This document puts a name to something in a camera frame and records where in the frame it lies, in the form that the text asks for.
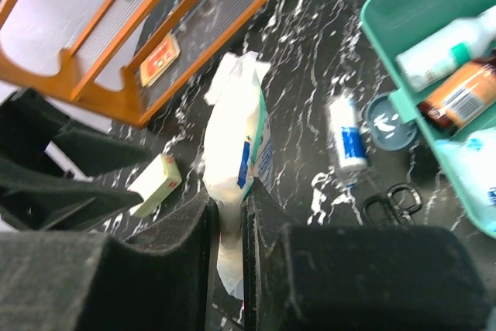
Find cream medicine carton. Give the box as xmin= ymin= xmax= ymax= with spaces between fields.
xmin=128 ymin=153 xmax=182 ymax=218

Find white teal bottle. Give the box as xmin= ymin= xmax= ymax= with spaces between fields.
xmin=395 ymin=7 xmax=495 ymax=92

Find teal medicine box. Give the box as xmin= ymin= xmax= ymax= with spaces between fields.
xmin=360 ymin=0 xmax=495 ymax=236

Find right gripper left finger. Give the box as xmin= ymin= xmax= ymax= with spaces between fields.
xmin=1 ymin=191 xmax=218 ymax=330

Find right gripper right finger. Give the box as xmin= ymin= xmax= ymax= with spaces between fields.
xmin=243 ymin=180 xmax=489 ymax=330

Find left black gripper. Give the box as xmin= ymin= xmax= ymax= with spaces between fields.
xmin=1 ymin=88 xmax=152 ymax=230

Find black handled scissors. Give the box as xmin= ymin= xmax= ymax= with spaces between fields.
xmin=360 ymin=183 xmax=422 ymax=226

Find brown medicine bottle orange cap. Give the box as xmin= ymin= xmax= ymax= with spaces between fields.
xmin=417 ymin=54 xmax=495 ymax=136

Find blue white pouch packet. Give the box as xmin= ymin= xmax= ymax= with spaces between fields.
xmin=436 ymin=127 xmax=495 ymax=209

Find orange wooden shelf rack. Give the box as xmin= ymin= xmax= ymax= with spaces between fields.
xmin=1 ymin=0 xmax=268 ymax=126

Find white blue bandage roll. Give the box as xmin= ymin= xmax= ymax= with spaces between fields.
xmin=329 ymin=96 xmax=368 ymax=172

